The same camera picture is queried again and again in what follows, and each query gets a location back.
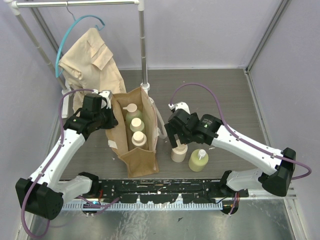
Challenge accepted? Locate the green bottle beige cap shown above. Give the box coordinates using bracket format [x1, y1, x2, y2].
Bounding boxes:
[129, 117, 146, 134]

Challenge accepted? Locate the green pump bottle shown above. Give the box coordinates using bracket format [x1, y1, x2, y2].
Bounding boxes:
[122, 103, 143, 124]
[188, 149, 209, 172]

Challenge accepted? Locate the brown canvas bag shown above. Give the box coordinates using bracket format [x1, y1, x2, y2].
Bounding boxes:
[105, 87, 160, 178]

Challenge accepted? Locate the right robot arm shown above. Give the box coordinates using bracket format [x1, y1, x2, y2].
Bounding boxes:
[164, 109, 296, 197]

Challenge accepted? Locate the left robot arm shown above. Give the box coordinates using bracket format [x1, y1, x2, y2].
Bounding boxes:
[15, 89, 161, 220]

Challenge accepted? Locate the beige shirt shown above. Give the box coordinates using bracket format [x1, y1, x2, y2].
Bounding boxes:
[58, 28, 127, 112]

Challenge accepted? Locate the teal clothes hanger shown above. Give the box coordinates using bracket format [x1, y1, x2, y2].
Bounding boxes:
[54, 14, 106, 78]

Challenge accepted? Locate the white clothes rack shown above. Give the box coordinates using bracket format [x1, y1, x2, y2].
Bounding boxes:
[0, 0, 151, 119]

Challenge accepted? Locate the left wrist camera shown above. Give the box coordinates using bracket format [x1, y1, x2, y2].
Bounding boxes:
[93, 89, 113, 109]

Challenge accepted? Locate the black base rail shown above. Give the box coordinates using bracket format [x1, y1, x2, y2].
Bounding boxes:
[82, 178, 250, 205]

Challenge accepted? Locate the white cable tray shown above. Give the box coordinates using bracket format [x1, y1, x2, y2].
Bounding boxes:
[62, 200, 223, 211]

